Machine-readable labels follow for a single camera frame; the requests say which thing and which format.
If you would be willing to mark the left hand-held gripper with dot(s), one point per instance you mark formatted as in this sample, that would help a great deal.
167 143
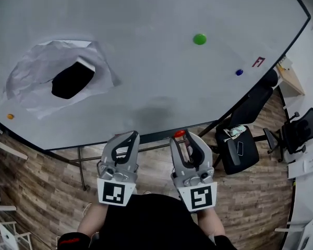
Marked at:
114 191

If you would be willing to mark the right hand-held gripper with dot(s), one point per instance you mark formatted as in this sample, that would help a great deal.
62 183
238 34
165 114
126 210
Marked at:
198 194

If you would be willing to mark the red round magnet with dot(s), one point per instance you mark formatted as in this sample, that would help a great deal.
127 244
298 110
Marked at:
179 133

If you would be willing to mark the blue round magnet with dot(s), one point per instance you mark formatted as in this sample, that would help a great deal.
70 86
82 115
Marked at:
239 72

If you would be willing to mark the green round magnet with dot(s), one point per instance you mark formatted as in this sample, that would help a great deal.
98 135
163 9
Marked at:
199 39

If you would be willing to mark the orange round magnet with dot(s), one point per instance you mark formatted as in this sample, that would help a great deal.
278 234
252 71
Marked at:
10 116

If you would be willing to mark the large white whiteboard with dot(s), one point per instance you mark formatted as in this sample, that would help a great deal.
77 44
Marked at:
151 17

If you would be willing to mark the person's right forearm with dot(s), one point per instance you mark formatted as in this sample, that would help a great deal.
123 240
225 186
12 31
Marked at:
211 221

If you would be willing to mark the person's left forearm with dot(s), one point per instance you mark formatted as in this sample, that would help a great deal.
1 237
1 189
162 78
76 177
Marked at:
92 219

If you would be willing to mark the black whiteboard eraser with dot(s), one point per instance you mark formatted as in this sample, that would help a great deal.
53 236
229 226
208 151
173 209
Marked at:
70 83

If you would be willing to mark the crumpled white wrapper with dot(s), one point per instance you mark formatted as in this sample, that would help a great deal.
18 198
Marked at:
234 131

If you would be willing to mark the black office chair with headrest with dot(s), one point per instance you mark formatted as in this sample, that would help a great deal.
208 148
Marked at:
240 155

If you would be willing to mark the black phone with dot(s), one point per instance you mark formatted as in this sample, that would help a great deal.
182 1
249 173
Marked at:
240 148

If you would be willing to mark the person's black clothing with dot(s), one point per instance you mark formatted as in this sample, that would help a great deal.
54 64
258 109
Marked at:
151 223

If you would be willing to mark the black mesh office chair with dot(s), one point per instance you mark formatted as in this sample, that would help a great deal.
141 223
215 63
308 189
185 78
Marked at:
298 131

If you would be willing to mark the red letter sticker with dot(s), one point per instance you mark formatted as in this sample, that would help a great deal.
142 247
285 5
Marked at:
258 62

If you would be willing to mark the white desk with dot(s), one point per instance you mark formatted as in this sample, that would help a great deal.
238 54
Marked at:
302 168

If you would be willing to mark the crumpled white paper sheet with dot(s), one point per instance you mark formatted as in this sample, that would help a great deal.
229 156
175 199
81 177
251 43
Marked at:
28 69

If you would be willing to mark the light wooden board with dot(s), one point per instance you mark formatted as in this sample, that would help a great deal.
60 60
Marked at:
292 82

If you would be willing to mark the white table with legs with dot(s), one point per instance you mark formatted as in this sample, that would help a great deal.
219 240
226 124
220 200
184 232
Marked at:
306 217

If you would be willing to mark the white metal rack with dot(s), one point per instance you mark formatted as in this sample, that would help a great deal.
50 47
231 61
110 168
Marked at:
7 233

